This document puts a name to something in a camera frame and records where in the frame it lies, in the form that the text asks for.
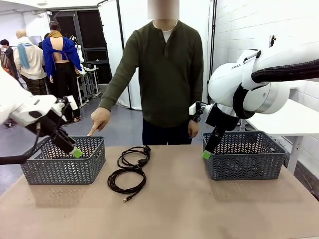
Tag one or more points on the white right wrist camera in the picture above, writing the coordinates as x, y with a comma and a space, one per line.
193, 109

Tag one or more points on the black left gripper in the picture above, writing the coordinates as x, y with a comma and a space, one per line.
47, 123

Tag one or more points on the grey plastic lattice basket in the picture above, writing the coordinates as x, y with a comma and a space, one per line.
244, 169
62, 171

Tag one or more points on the person's left hand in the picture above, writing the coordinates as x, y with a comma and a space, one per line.
194, 129

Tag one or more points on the person's right hand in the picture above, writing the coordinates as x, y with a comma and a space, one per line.
99, 117

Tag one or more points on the dark glass doorway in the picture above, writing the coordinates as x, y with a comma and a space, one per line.
92, 30

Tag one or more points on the mannequin with blue shirt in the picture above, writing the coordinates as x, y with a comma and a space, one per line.
49, 54

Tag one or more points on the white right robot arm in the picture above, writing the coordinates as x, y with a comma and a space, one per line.
224, 82

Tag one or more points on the person in dark green henley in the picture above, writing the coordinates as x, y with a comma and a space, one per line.
169, 74

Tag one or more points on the person's right forearm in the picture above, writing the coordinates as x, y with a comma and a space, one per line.
114, 92

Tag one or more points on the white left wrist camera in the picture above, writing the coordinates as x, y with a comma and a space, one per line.
73, 102

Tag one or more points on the white backdrop screen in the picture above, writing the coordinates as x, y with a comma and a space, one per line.
109, 20

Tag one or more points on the mannequin with cream sweater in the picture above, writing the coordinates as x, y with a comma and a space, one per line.
32, 59

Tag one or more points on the white humanoid figure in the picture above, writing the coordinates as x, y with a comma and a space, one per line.
79, 52

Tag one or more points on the background person short black hair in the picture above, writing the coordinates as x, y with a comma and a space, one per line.
5, 43

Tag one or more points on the black backdrop stand pole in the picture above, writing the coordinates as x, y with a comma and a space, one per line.
120, 25

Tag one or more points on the black light stand pole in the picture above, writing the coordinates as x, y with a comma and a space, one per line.
214, 15

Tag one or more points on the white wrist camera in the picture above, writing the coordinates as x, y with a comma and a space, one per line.
193, 109
73, 102

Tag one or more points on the black wristwatch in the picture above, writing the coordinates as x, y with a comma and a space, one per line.
195, 119

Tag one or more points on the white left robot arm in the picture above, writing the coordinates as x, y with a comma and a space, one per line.
22, 104

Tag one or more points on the white table with white legs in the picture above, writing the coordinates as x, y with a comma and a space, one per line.
286, 122

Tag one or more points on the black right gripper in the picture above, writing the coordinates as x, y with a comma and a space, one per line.
220, 118

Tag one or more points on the small white background desk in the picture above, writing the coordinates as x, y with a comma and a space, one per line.
94, 68

